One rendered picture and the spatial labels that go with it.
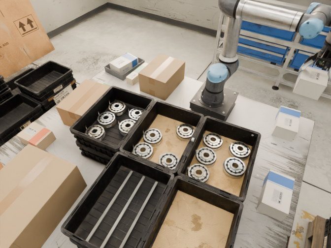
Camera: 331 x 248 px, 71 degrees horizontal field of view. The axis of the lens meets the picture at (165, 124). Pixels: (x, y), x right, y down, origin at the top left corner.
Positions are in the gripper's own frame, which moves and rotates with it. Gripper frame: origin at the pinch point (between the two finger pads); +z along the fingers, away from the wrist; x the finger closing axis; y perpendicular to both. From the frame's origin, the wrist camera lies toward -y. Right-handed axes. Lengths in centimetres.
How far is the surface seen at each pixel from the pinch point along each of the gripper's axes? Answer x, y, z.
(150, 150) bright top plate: -57, 68, 25
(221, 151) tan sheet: -26, 48, 27
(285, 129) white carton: 0.4, 10.2, 31.8
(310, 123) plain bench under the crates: 14.7, -13.0, 40.7
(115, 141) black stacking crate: -78, 71, 28
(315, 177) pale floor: 47, -30, 111
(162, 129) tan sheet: -61, 51, 28
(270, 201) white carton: 3, 61, 31
